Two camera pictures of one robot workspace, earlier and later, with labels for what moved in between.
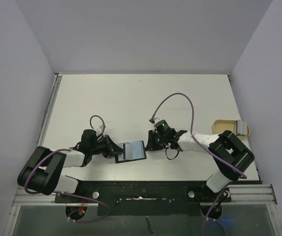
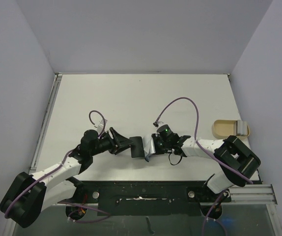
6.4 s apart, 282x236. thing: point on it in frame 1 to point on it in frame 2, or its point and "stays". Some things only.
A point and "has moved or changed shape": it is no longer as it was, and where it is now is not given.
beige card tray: x=219 y=126 stays
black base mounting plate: x=144 y=198 stays
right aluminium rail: x=252 y=193 stays
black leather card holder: x=132 y=151 has moved or changed shape
